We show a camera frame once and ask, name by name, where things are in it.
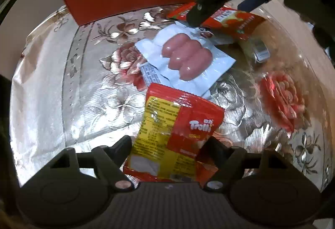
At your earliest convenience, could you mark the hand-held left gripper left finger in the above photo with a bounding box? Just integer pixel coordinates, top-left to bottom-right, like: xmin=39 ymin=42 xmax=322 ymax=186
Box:
xmin=46 ymin=135 xmax=134 ymax=192

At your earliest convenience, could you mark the white sausage packet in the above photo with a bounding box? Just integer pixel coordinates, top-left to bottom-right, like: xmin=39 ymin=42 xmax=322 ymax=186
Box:
xmin=135 ymin=21 xmax=236 ymax=100

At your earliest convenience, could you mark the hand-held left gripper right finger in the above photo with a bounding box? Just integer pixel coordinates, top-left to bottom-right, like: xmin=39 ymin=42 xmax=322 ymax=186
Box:
xmin=197 ymin=136 xmax=296 ymax=191

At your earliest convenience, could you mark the red rice cracker packet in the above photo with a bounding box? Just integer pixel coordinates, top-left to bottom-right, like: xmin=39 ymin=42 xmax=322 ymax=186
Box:
xmin=199 ymin=8 xmax=271 ymax=63

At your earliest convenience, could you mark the red yellow gummy packet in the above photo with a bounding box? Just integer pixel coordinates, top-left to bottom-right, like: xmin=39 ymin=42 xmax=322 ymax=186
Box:
xmin=123 ymin=82 xmax=225 ymax=188

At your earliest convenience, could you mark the white foil snack packet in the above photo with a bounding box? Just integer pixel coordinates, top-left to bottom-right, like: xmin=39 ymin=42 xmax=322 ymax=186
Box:
xmin=140 ymin=63 xmax=173 ymax=88

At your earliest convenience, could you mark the floral satin tablecloth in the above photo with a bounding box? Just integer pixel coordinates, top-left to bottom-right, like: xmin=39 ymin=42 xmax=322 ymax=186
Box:
xmin=9 ymin=2 xmax=335 ymax=193

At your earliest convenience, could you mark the small red snack packet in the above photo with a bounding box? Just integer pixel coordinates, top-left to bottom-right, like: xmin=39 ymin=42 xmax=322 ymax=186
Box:
xmin=167 ymin=3 xmax=197 ymax=21

